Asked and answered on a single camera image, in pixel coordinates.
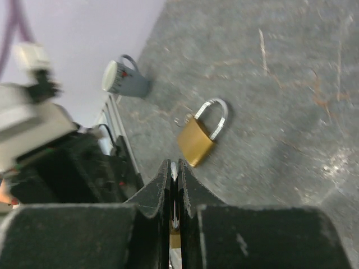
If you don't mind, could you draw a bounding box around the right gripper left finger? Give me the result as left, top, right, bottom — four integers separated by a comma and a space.
1, 160, 171, 268

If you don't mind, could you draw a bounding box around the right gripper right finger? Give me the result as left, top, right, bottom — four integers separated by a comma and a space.
178, 160, 351, 268

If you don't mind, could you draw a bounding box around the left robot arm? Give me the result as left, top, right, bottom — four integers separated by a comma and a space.
2, 133, 144, 204

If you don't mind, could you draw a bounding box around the large brass padlock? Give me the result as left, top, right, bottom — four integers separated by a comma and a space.
177, 98, 229, 168

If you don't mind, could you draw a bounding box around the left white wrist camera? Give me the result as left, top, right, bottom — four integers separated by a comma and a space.
1, 42, 77, 172

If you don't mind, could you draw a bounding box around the small brass padlock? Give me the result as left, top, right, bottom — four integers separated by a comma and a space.
169, 162, 181, 249

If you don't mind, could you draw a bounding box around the grey printed mug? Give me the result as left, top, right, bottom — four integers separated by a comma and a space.
101, 54, 150, 98

